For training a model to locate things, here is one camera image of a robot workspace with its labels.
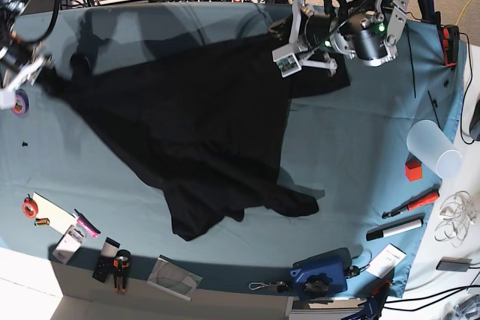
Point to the red handled screwdriver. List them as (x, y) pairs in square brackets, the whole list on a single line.
[(426, 199)]

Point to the short black rod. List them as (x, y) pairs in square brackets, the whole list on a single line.
[(434, 107)]

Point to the clear cd sleeve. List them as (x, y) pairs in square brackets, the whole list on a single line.
[(173, 280)]

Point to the purple tape roll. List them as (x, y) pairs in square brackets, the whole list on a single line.
[(21, 106)]

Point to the long black rod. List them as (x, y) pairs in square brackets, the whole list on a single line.
[(411, 61)]

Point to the grey phone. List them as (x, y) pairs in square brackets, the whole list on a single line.
[(453, 265)]

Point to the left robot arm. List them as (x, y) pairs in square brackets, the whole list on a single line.
[(368, 30)]

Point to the pink packaged item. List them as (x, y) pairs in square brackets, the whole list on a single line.
[(83, 222)]

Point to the battery blister pack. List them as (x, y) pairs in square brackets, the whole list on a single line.
[(70, 242)]

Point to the red cube block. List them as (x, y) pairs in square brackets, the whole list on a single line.
[(413, 170)]

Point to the white paper sheet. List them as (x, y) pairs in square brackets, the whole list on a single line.
[(59, 219)]

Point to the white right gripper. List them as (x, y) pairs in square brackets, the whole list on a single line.
[(27, 73)]

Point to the gold battery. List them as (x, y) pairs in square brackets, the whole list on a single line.
[(41, 222)]

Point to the blue case with knob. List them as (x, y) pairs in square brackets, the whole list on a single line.
[(319, 278)]

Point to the translucent plastic cup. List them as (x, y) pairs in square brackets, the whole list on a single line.
[(430, 145)]

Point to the orange black pliers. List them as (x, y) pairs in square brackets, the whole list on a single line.
[(121, 270)]

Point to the orange tape roll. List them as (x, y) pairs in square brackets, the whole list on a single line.
[(30, 208)]

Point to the black and white marker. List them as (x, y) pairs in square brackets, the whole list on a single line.
[(394, 230)]

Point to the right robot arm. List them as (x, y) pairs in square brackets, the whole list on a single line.
[(21, 59)]

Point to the orange black clamp tool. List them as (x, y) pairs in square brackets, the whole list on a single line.
[(450, 36)]

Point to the white booklet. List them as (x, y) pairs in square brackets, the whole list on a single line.
[(385, 261)]

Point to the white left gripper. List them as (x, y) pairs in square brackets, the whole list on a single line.
[(295, 55)]

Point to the black t-shirt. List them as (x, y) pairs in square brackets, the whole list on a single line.
[(205, 126)]

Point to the silver carabiner keyring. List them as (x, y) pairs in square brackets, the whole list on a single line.
[(279, 287)]

